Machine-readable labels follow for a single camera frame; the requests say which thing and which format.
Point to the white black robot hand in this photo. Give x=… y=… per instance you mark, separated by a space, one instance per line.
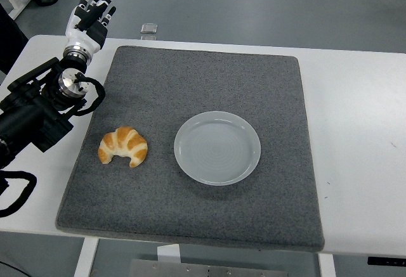
x=79 y=37

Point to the golden croissant bread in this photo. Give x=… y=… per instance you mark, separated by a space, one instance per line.
x=123 y=145

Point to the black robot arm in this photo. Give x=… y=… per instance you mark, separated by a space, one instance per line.
x=28 y=112

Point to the round grey plate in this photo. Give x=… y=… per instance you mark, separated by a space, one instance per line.
x=217 y=148

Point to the black bulky object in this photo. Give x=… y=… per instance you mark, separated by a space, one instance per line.
x=9 y=42

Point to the grey felt mat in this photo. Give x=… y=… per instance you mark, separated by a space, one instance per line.
x=190 y=216

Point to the white table leg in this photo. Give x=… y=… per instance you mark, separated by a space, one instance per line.
x=168 y=253
x=327 y=266
x=85 y=258

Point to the black table control panel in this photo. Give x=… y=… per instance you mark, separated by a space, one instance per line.
x=387 y=261

